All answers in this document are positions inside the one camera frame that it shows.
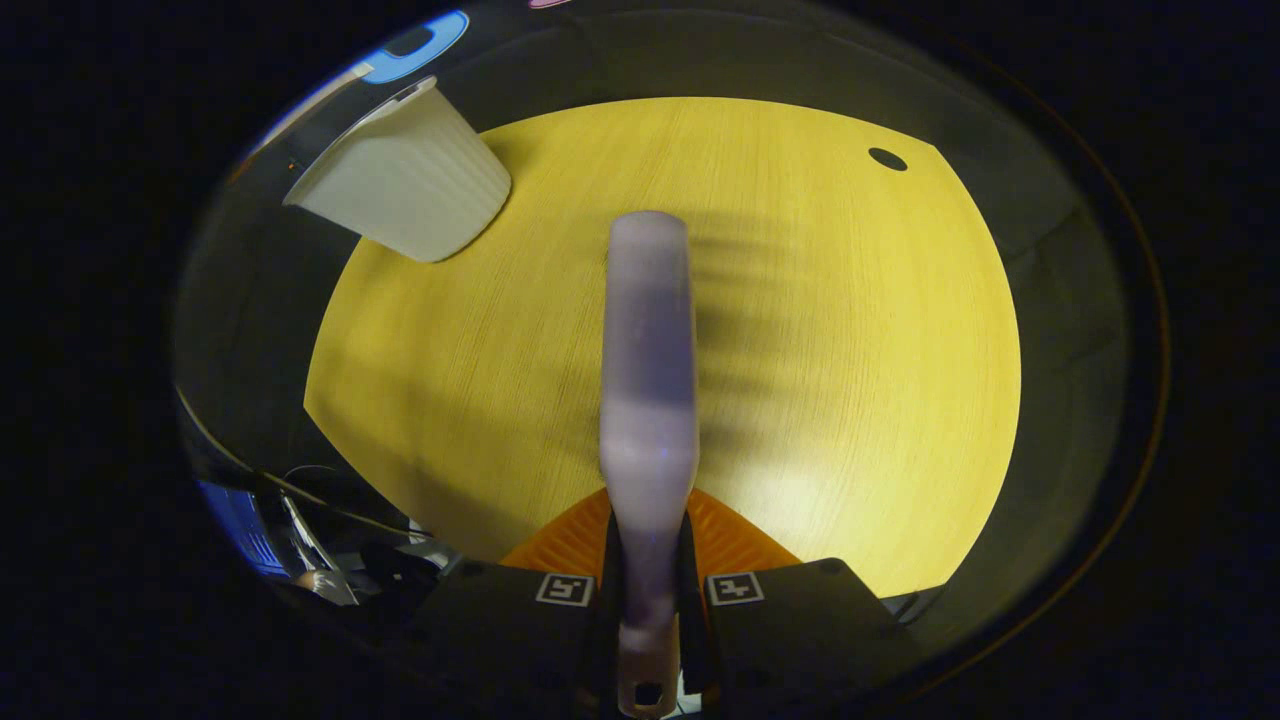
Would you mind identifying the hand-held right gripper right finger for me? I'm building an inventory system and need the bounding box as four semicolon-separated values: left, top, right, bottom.
686;487;909;707

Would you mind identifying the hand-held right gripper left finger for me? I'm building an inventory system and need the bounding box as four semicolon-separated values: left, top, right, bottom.
418;487;619;707

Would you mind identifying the small purple broom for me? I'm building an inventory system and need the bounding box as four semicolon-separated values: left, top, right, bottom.
598;208;706;719

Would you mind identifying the white ribbed garbage bin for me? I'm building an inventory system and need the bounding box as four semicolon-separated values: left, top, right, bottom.
283;75;513;264

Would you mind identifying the blue panel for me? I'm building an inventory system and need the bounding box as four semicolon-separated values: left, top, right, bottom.
197;480;273;578

